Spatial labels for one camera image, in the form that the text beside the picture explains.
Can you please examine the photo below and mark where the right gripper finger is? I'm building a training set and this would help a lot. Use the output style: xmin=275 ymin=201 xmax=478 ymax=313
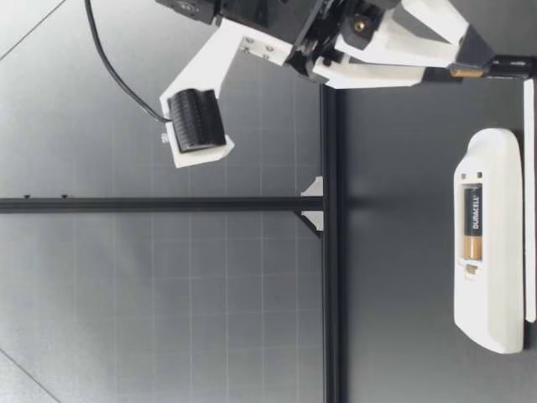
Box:
xmin=334 ymin=0 xmax=497 ymax=69

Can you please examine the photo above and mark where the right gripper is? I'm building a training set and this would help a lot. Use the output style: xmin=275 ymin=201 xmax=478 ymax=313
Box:
xmin=216 ymin=0 xmax=453 ymax=90

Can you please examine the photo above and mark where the gold and black battery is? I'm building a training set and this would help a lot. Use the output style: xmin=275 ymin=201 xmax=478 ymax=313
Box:
xmin=449 ymin=54 xmax=529 ymax=81
xmin=461 ymin=186 xmax=484 ymax=271

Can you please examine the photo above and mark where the white remote control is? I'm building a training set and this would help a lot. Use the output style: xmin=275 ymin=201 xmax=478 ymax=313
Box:
xmin=452 ymin=128 xmax=528 ymax=355

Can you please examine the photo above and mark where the white corner bracket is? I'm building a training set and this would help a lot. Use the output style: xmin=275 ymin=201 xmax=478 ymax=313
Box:
xmin=299 ymin=175 xmax=325 ymax=238

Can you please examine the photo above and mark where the black frame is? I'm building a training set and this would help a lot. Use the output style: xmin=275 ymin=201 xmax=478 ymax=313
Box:
xmin=0 ymin=83 xmax=348 ymax=403

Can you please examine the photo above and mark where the black camera cable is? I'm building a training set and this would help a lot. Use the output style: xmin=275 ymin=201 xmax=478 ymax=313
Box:
xmin=83 ymin=0 xmax=172 ymax=125

